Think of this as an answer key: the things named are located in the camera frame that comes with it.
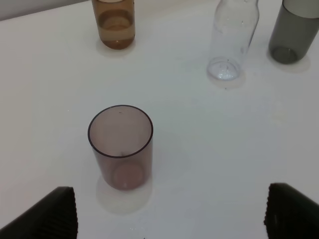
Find amber translucent plastic cup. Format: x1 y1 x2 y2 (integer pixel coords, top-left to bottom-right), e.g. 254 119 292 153
92 0 136 50

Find pink-brown translucent plastic cup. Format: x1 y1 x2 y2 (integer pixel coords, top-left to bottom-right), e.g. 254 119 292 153
88 105 154 191

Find clear plastic water bottle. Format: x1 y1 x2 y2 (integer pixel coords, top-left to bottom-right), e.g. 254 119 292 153
207 0 259 81

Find grey translucent plastic cup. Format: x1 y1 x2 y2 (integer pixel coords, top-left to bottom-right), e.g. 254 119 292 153
269 0 319 64

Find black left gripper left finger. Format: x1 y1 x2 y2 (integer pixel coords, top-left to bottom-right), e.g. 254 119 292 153
0 187 78 239

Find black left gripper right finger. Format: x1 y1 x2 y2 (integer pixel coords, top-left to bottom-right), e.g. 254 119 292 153
264 183 319 239

